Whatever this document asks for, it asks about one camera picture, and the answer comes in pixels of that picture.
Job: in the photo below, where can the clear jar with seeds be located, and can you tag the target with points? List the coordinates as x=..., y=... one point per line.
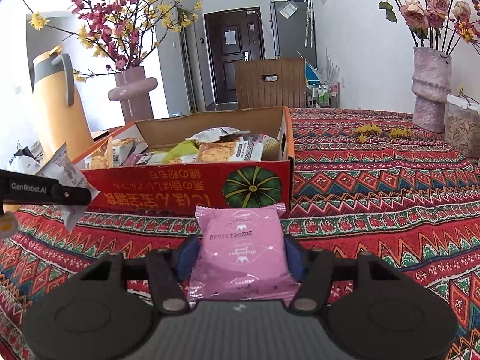
x=463, y=125

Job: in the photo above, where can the grey refrigerator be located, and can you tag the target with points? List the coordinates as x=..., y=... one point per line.
x=293, y=30

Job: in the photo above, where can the pink snack packet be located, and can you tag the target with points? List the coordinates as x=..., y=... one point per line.
x=242, y=256

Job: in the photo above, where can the fallen yellow petals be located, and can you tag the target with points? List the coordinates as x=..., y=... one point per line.
x=366, y=131

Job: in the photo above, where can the dark brown door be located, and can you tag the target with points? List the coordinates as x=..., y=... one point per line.
x=233, y=35

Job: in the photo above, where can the green snack packet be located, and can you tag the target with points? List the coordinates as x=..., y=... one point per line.
x=184, y=149

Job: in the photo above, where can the white plastic bag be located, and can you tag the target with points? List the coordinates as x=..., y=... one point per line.
x=27, y=159

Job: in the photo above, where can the small cracker packet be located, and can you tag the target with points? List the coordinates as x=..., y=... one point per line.
x=102, y=158
x=268, y=146

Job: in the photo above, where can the yellow thermos jug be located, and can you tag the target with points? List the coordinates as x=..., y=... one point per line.
x=62, y=118

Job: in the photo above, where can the white oat crisp packet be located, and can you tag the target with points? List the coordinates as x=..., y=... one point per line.
x=121, y=148

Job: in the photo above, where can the orange cracker packet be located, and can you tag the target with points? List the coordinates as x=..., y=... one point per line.
x=230, y=151

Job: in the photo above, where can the silver white snack packet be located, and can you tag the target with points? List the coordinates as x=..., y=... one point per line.
x=215, y=134

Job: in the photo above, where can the patterned red tablecloth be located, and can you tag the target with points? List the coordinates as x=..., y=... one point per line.
x=412, y=202

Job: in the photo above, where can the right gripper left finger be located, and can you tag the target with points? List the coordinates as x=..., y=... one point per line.
x=167, y=270

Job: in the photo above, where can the dried pink roses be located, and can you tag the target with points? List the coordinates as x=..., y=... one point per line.
x=438, y=24

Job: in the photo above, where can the textured pink tall vase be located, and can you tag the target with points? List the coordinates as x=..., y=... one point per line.
x=431, y=83

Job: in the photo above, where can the brown wooden chair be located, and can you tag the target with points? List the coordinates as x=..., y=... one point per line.
x=271, y=83

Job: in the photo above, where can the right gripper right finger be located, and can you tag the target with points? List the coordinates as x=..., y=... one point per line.
x=314, y=270

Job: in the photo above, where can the red cardboard box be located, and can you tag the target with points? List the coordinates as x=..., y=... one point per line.
x=177, y=189

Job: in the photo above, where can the person left hand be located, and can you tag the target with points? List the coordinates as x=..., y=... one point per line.
x=8, y=225

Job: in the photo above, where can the pink ring vase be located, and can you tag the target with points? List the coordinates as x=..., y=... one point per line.
x=132, y=91

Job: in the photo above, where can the pink yellow blossom branches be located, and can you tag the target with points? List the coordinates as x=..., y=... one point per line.
x=124, y=31

